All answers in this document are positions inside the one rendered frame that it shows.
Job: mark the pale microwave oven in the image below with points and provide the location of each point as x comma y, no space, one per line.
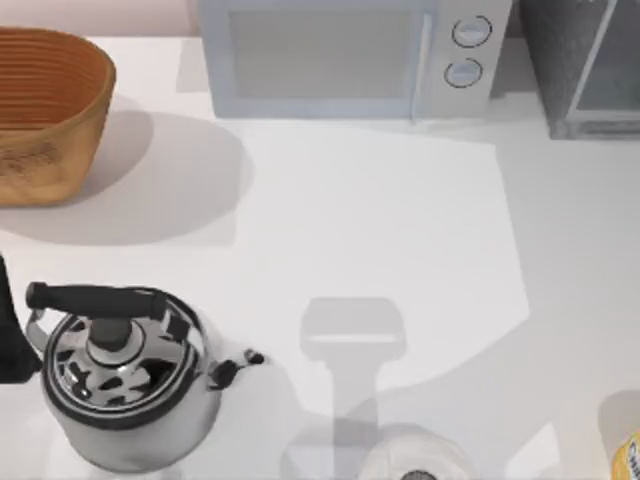
345,55

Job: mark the round microwave knob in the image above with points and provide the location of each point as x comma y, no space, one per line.
471,30
463,72

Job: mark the white round container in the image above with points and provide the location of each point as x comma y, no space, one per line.
415,457

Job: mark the brown wicker basket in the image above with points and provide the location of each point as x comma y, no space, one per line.
47,125

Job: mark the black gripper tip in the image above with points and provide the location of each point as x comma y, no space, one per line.
11,335

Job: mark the yellow and white bottle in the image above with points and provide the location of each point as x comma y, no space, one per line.
627,450

